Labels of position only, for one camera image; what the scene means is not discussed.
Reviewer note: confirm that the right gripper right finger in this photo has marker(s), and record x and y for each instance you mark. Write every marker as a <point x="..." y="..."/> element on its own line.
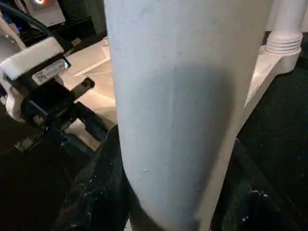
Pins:
<point x="255" y="202"/>

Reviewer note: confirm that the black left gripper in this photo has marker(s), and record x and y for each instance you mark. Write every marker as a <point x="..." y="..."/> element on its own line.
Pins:
<point x="48" y="103"/>

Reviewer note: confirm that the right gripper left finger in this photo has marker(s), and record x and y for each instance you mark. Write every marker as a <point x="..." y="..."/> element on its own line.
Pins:
<point x="101" y="192"/>

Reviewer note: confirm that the white plastic table top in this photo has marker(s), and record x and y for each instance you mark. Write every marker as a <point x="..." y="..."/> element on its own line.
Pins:
<point x="96" y="67"/>

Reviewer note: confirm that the white plastic table leg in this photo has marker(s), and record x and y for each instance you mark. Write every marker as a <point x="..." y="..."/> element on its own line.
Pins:
<point x="286" y="26"/>
<point x="180" y="84"/>

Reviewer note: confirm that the black work mat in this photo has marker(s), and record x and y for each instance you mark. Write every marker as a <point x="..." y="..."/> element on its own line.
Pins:
<point x="276" y="120"/>

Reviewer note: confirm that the white background box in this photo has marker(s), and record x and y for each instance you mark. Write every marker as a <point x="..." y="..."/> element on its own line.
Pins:
<point x="50" y="13"/>

